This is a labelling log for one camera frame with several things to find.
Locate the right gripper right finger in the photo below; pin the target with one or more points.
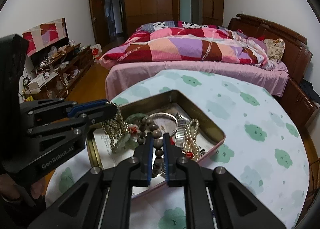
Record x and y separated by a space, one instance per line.
174 176

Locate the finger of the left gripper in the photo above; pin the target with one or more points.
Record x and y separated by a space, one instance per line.
88 118
99 106

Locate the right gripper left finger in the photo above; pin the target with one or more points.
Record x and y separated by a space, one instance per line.
141 175

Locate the jade pendant with red knot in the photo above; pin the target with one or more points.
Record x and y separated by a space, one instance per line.
128 140

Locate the silver metal watch band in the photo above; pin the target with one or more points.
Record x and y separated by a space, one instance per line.
180 132

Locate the left hand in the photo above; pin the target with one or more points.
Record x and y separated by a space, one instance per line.
11 191

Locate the pink metal tin box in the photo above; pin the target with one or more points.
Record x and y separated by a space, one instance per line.
122 172

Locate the wooden tv cabinet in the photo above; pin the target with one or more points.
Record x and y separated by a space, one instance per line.
58 77

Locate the red white shopping bag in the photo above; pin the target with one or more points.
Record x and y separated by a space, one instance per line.
96 52

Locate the covered television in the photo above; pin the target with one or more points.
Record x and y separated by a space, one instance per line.
41 38

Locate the cloud pattern tablecloth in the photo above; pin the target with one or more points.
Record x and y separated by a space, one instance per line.
263 148

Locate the patchwork pink quilt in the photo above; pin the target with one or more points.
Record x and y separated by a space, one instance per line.
184 41

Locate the wooden nightstand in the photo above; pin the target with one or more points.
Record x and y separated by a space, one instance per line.
299 107

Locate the dark clothes on nightstand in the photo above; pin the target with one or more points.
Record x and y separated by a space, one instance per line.
307 87

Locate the floral pillow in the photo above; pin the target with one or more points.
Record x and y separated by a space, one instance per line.
275 49

